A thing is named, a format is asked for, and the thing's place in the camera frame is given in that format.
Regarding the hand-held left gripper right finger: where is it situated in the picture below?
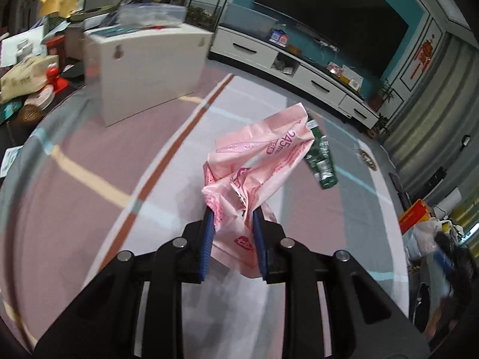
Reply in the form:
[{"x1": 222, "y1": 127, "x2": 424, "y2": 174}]
[{"x1": 252, "y1": 209, "x2": 431, "y2": 359}]

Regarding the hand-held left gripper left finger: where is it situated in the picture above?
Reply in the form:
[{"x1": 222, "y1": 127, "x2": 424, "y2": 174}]
[{"x1": 34, "y1": 207, "x2": 216, "y2": 359}]

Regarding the pink plastic bag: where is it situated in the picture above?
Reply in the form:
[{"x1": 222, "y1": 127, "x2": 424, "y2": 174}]
[{"x1": 201, "y1": 103, "x2": 316, "y2": 279}]

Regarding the pink grey patterned cloth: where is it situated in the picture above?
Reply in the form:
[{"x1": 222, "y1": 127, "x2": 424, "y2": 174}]
[{"x1": 0, "y1": 71, "x2": 412, "y2": 359}]

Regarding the dark green packet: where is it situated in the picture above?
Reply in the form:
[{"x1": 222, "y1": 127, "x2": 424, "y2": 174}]
[{"x1": 302, "y1": 117, "x2": 340, "y2": 189}]

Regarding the red shopping bag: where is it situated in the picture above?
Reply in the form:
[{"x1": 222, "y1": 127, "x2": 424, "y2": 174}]
[{"x1": 398, "y1": 198, "x2": 432, "y2": 233}]

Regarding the translucent white filled bag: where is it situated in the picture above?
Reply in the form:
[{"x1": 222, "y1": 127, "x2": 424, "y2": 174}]
[{"x1": 403, "y1": 217, "x2": 443, "y2": 263}]

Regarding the small potted floor plant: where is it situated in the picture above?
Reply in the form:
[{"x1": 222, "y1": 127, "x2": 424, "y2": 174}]
[{"x1": 368, "y1": 114, "x2": 390, "y2": 138}]

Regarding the white television cabinet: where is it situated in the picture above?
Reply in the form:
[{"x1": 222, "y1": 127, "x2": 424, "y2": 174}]
[{"x1": 209, "y1": 25, "x2": 381, "y2": 130}]

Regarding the white board box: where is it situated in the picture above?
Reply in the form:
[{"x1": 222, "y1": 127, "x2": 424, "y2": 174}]
[{"x1": 83, "y1": 23, "x2": 215, "y2": 128}]

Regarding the white printed box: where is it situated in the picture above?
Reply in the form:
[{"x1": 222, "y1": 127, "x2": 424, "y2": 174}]
[{"x1": 339, "y1": 65, "x2": 364, "y2": 91}]

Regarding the potted green plant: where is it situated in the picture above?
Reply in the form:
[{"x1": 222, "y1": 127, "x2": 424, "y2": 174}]
[{"x1": 369, "y1": 81, "x2": 396, "y2": 112}]

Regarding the grey curtain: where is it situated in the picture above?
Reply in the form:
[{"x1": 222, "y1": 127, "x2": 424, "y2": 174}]
[{"x1": 385, "y1": 33, "x2": 479, "y2": 212}]

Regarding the clear glass tank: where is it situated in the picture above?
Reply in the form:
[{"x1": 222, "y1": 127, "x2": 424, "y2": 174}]
[{"x1": 220, "y1": 3, "x2": 278, "y2": 42}]

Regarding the brown woven object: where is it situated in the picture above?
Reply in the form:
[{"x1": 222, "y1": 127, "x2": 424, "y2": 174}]
[{"x1": 18, "y1": 104, "x2": 44, "y2": 123}]

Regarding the red white figurine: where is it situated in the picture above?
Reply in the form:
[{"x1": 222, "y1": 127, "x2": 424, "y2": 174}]
[{"x1": 45, "y1": 65, "x2": 69, "y2": 93}]

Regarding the black television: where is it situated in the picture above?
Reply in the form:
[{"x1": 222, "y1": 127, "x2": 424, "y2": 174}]
[{"x1": 254, "y1": 0, "x2": 409, "y2": 80}]

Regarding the clear plastic container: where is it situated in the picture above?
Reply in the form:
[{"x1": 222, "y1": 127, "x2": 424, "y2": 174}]
[{"x1": 115, "y1": 3, "x2": 187, "y2": 28}]

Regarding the beige tissue pack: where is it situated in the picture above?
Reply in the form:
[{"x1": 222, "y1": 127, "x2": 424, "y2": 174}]
[{"x1": 0, "y1": 54, "x2": 60, "y2": 104}]

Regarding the red knot wall decoration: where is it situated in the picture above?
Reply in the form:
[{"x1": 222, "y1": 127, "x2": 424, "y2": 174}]
[{"x1": 410, "y1": 36, "x2": 435, "y2": 80}]

